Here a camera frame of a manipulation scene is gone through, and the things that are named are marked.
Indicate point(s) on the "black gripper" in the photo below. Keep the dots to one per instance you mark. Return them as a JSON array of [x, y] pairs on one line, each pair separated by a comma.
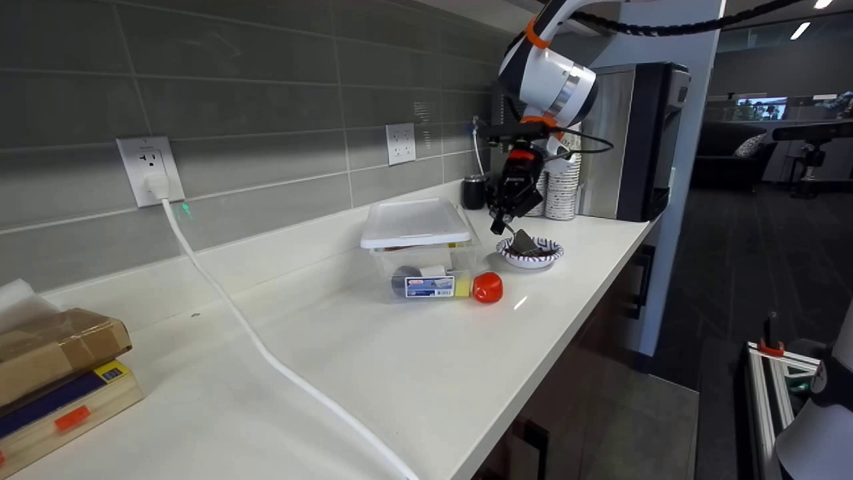
[[523, 176]]

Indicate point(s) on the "grey cake slicer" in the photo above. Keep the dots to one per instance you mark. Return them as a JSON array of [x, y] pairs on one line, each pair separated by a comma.
[[527, 241]]

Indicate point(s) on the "white translucent bin lid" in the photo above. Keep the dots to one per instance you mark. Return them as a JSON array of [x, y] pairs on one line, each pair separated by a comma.
[[415, 221]]

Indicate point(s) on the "computer monitor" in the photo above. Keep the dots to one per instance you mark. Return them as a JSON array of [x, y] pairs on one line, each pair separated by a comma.
[[761, 106]]

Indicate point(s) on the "black mug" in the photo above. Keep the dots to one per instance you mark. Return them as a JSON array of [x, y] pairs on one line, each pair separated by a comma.
[[472, 193]]

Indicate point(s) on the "black tall panel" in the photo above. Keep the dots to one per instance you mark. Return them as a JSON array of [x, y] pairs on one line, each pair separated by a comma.
[[655, 142]]

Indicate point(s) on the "yellow flat box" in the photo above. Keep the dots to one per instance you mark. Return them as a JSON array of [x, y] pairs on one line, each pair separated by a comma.
[[82, 416]]

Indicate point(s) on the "yellow sponge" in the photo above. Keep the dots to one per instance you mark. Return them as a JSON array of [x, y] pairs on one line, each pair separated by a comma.
[[463, 285]]

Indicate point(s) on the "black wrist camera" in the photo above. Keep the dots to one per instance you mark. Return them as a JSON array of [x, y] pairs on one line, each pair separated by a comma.
[[522, 130]]

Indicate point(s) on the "blue patterned paper bowl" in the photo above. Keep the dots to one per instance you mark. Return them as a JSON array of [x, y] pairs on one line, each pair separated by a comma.
[[534, 261]]

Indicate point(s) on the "white wall outlet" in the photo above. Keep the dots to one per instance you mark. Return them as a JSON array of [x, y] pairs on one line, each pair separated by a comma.
[[402, 142], [135, 154]]

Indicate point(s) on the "red ball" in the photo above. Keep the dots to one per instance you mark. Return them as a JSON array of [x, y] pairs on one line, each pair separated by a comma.
[[490, 288]]

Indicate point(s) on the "dark sofa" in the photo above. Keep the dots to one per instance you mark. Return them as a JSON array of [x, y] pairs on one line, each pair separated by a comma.
[[724, 161]]

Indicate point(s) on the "blue white small box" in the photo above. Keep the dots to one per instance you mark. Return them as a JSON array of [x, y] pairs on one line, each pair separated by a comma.
[[428, 285]]

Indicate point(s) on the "dark wooden lower cabinet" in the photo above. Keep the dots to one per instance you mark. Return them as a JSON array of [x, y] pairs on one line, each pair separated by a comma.
[[578, 354]]

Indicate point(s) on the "brown cardboard box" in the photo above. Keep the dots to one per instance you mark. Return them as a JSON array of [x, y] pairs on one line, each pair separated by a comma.
[[55, 346]]

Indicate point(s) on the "clear plastic storage bin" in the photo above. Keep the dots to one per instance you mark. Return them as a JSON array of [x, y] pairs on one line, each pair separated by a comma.
[[382, 261]]

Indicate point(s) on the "aluminium frame stand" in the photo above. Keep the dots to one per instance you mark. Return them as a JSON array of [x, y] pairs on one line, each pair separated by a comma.
[[763, 401]]

